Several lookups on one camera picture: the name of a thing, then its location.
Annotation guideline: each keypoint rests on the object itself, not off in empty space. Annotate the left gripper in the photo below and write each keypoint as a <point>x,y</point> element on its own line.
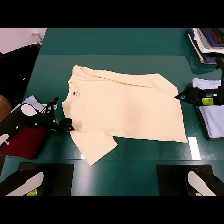
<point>66,125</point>

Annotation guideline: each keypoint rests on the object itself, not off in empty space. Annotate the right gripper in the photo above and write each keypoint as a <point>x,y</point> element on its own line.
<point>189,95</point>

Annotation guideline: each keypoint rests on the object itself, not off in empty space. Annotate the cream T-shirt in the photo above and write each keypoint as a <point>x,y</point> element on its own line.
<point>133,103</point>

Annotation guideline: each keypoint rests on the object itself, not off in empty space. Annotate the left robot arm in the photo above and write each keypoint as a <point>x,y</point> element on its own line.
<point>23,121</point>

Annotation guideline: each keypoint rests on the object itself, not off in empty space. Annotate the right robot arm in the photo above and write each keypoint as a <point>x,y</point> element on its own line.
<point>210,95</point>

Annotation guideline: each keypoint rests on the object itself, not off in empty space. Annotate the pale blue garment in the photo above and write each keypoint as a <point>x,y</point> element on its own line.
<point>215,120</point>

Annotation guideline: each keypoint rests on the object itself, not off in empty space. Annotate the dark red garment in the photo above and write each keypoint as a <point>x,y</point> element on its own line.
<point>23,143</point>

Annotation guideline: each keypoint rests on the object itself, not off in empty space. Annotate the heap of clothes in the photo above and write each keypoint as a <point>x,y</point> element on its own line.
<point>210,41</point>

